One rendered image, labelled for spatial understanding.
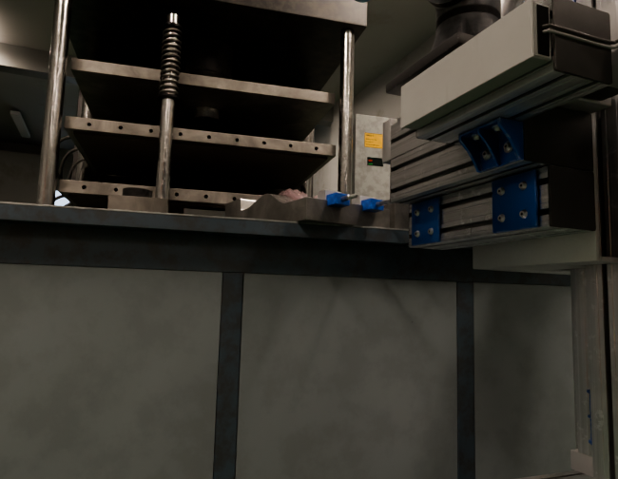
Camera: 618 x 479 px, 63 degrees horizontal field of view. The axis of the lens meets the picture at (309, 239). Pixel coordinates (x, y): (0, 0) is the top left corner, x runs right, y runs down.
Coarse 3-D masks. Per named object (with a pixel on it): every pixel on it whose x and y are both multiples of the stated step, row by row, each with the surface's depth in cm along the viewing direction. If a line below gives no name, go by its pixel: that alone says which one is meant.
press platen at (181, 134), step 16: (80, 128) 197; (96, 128) 198; (112, 128) 200; (128, 128) 202; (144, 128) 203; (176, 128) 206; (208, 144) 212; (224, 144) 211; (240, 144) 213; (256, 144) 214; (272, 144) 216; (288, 144) 218; (304, 144) 220; (320, 144) 222
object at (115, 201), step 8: (112, 200) 133; (120, 200) 133; (128, 200) 134; (136, 200) 134; (144, 200) 135; (152, 200) 135; (160, 200) 136; (112, 208) 132; (120, 208) 133; (128, 208) 133; (136, 208) 134; (144, 208) 134; (152, 208) 135; (160, 208) 135
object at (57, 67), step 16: (64, 0) 194; (64, 16) 193; (64, 32) 193; (352, 32) 224; (64, 48) 193; (352, 48) 223; (64, 64) 192; (352, 64) 223; (48, 80) 190; (64, 80) 193; (352, 80) 222; (48, 96) 189; (352, 96) 221; (48, 112) 188; (352, 112) 221; (48, 128) 187; (352, 128) 220; (48, 144) 187; (352, 144) 220; (48, 160) 186; (48, 176) 186; (80, 176) 252; (48, 192) 185; (304, 192) 282
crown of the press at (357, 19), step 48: (96, 0) 208; (144, 0) 207; (192, 0) 206; (240, 0) 209; (288, 0) 214; (336, 0) 220; (96, 48) 250; (144, 48) 248; (192, 48) 237; (240, 48) 246; (288, 48) 244; (336, 48) 243
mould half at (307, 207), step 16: (240, 208) 153; (256, 208) 144; (272, 208) 135; (288, 208) 128; (304, 208) 121; (320, 208) 123; (336, 208) 125; (352, 208) 128; (352, 224) 128; (368, 224) 130; (384, 224) 133
